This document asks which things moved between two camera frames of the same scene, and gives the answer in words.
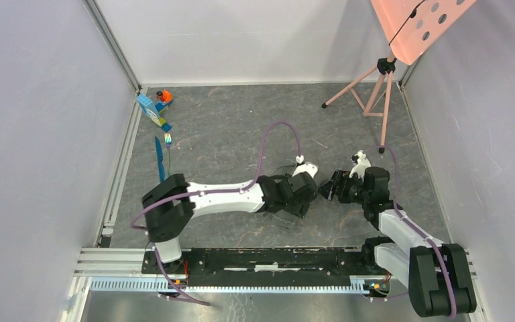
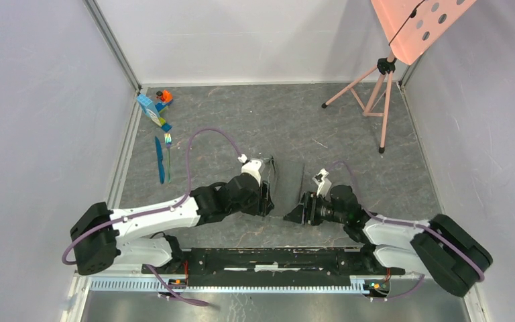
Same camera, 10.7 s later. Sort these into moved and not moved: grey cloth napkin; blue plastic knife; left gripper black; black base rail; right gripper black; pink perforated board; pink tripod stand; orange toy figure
Moved: left gripper black; grey cloth napkin; right gripper black
Not moved: blue plastic knife; pink perforated board; black base rail; pink tripod stand; orange toy figure
